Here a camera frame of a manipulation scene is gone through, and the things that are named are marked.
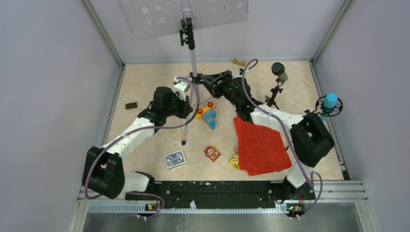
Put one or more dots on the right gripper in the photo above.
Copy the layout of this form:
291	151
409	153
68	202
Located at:
217	78

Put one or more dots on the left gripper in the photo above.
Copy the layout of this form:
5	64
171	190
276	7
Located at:
186	108

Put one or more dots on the red sheet music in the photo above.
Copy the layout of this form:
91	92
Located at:
260	149

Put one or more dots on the white music stand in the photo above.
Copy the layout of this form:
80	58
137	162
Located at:
148	19

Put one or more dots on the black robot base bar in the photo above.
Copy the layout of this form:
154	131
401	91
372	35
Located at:
223	194

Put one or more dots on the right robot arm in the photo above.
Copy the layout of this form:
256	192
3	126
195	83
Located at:
307	136

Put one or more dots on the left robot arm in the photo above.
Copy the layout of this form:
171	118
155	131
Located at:
104	172

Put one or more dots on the toy brick car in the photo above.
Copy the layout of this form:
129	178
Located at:
208	115

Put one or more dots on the wooden wedge block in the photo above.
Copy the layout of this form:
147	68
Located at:
239	63

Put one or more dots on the blue playing card deck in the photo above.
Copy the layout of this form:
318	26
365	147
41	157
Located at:
174	159

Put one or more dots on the red owl toy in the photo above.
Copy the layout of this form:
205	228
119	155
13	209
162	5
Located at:
212	153

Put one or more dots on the dark brown block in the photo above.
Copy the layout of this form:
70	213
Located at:
131	105

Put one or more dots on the black microphone tripod stand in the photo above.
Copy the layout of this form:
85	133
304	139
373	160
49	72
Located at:
278	69

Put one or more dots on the yellow owl toy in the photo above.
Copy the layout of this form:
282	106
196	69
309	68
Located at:
234	161

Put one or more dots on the blue microphone with tripod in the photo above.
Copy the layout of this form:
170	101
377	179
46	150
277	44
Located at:
327	106

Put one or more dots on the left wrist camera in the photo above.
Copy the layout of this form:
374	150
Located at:
180	88

